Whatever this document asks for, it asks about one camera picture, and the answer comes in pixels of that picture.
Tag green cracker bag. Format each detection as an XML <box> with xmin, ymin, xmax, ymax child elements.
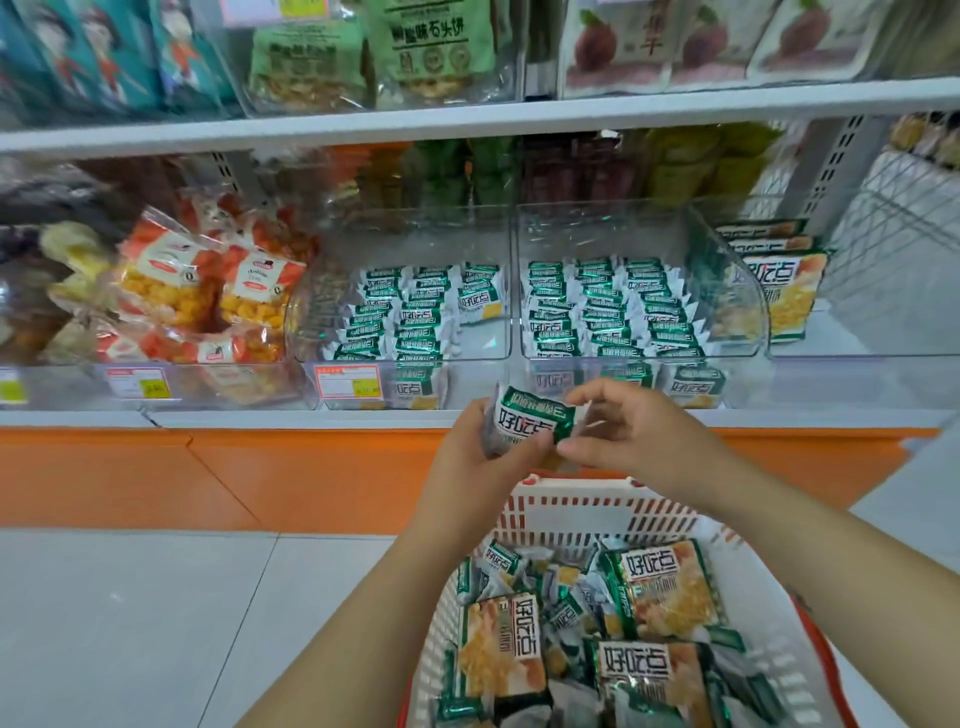
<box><xmin>366</xmin><ymin>0</ymin><xmax>502</xmax><ymax>108</ymax></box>
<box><xmin>247</xmin><ymin>21</ymin><xmax>370</xmax><ymax>115</ymax></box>

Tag white wire rack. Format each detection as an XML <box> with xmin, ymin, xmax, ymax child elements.
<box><xmin>821</xmin><ymin>146</ymin><xmax>960</xmax><ymax>320</ymax></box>

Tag white metal shelf board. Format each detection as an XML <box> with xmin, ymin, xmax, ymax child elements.
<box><xmin>0</xmin><ymin>307</ymin><xmax>960</xmax><ymax>432</ymax></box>
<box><xmin>0</xmin><ymin>75</ymin><xmax>960</xmax><ymax>157</ymax></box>

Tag large green yellow biscuit pack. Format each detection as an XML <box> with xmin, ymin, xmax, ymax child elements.
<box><xmin>457</xmin><ymin>591</ymin><xmax>552</xmax><ymax>710</ymax></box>
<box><xmin>598</xmin><ymin>538</ymin><xmax>725</xmax><ymax>642</ymax></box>
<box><xmin>721</xmin><ymin>234</ymin><xmax>817</xmax><ymax>256</ymax></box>
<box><xmin>662</xmin><ymin>364</ymin><xmax>727</xmax><ymax>411</ymax></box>
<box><xmin>388</xmin><ymin>363</ymin><xmax>445</xmax><ymax>411</ymax></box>
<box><xmin>712</xmin><ymin>249</ymin><xmax>832</xmax><ymax>345</ymax></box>
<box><xmin>714</xmin><ymin>219</ymin><xmax>810</xmax><ymax>241</ymax></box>
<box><xmin>588</xmin><ymin>639</ymin><xmax>717</xmax><ymax>728</ymax></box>

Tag orange shelf base panel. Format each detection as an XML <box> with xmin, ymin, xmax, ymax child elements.
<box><xmin>0</xmin><ymin>426</ymin><xmax>942</xmax><ymax>532</ymax></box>

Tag rows of green white packets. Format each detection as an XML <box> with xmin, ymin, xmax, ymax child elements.
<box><xmin>519</xmin><ymin>255</ymin><xmax>711</xmax><ymax>363</ymax></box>
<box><xmin>321</xmin><ymin>262</ymin><xmax>505</xmax><ymax>363</ymax></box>

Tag person's right hand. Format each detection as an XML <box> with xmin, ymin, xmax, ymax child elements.
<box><xmin>558</xmin><ymin>377</ymin><xmax>727</xmax><ymax>517</ymax></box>

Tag orange yellow snack bag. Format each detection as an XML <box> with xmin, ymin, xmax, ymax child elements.
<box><xmin>216</xmin><ymin>238</ymin><xmax>310</xmax><ymax>335</ymax></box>
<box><xmin>96</xmin><ymin>322</ymin><xmax>290</xmax><ymax>399</ymax></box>
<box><xmin>112</xmin><ymin>208</ymin><xmax>222</xmax><ymax>327</ymax></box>

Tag teal cartoon snack packet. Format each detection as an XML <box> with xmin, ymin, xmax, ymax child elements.
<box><xmin>11</xmin><ymin>0</ymin><xmax>162</xmax><ymax>114</ymax></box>
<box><xmin>148</xmin><ymin>0</ymin><xmax>245</xmax><ymax>114</ymax></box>

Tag perforated white shelf upright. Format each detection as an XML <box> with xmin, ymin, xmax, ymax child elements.
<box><xmin>780</xmin><ymin>116</ymin><xmax>890</xmax><ymax>237</ymax></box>

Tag small green white snack packet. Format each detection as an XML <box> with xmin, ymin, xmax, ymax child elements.
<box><xmin>482</xmin><ymin>381</ymin><xmax>579</xmax><ymax>460</ymax></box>

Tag dark snack bag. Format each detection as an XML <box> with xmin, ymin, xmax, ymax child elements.
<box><xmin>0</xmin><ymin>225</ymin><xmax>69</xmax><ymax>369</ymax></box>

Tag white plastic shopping basket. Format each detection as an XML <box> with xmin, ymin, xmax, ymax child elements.
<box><xmin>395</xmin><ymin>474</ymin><xmax>856</xmax><ymax>728</ymax></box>

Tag white packet with red fruit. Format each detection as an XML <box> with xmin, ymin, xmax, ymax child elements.
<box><xmin>561</xmin><ymin>0</ymin><xmax>676</xmax><ymax>97</ymax></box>
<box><xmin>667</xmin><ymin>0</ymin><xmax>781</xmax><ymax>90</ymax></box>
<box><xmin>750</xmin><ymin>0</ymin><xmax>890</xmax><ymax>82</ymax></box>

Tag clear plastic shelf bin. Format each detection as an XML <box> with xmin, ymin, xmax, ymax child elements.
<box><xmin>693</xmin><ymin>191</ymin><xmax>960</xmax><ymax>412</ymax></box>
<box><xmin>0</xmin><ymin>191</ymin><xmax>320</xmax><ymax>412</ymax></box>
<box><xmin>513</xmin><ymin>198</ymin><xmax>772</xmax><ymax>412</ymax></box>
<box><xmin>286</xmin><ymin>201</ymin><xmax>520</xmax><ymax>412</ymax></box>

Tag row of colourful snack packets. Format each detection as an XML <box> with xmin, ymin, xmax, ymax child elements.
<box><xmin>326</xmin><ymin>123</ymin><xmax>785</xmax><ymax>220</ymax></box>

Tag pile of small green packets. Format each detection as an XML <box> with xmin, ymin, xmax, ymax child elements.
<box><xmin>438</xmin><ymin>534</ymin><xmax>789</xmax><ymax>728</ymax></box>

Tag person's right forearm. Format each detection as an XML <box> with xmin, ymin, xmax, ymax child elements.
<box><xmin>678</xmin><ymin>457</ymin><xmax>960</xmax><ymax>695</ymax></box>

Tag person's left forearm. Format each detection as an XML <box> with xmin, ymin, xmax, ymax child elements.
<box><xmin>238</xmin><ymin>516</ymin><xmax>517</xmax><ymax>728</ymax></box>

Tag person's left hand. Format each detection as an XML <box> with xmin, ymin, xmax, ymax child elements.
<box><xmin>424</xmin><ymin>397</ymin><xmax>560</xmax><ymax>535</ymax></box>

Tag pale yellow snack bag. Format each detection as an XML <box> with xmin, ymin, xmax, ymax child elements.
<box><xmin>39</xmin><ymin>219</ymin><xmax>117</xmax><ymax>309</ymax></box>

